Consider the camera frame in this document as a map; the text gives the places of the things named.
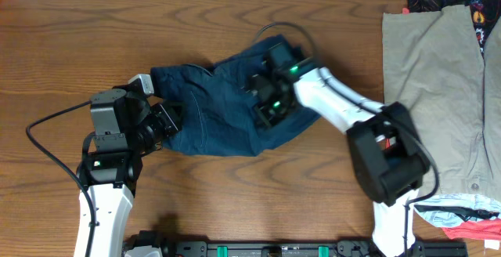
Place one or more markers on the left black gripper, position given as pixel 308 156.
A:
pixel 171 117

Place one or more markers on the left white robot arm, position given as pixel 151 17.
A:
pixel 111 163

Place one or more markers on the light blue patterned garment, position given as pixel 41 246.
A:
pixel 451 210

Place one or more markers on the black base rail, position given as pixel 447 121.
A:
pixel 150 243

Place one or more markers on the red garment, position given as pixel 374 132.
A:
pixel 483 230

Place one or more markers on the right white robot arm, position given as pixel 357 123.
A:
pixel 388 158

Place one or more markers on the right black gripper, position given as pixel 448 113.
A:
pixel 261 93

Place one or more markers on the navy blue shorts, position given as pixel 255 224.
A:
pixel 219 117

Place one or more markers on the black patterned garment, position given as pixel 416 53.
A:
pixel 484 14

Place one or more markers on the khaki beige shorts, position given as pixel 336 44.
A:
pixel 433 65

